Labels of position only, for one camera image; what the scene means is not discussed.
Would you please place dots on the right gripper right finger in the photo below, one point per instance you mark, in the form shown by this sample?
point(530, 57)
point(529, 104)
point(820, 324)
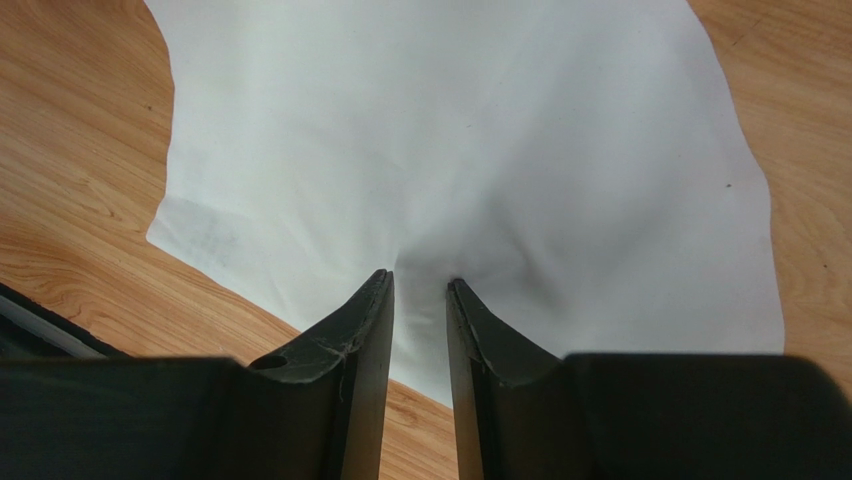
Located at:
point(506, 394)

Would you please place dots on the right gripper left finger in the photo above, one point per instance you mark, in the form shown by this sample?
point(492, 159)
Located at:
point(317, 404)

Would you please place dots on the white underwear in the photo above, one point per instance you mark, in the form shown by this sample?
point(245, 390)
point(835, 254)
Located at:
point(579, 164)

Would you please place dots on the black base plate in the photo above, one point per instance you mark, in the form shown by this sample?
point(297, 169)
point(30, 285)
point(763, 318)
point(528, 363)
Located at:
point(31, 331)

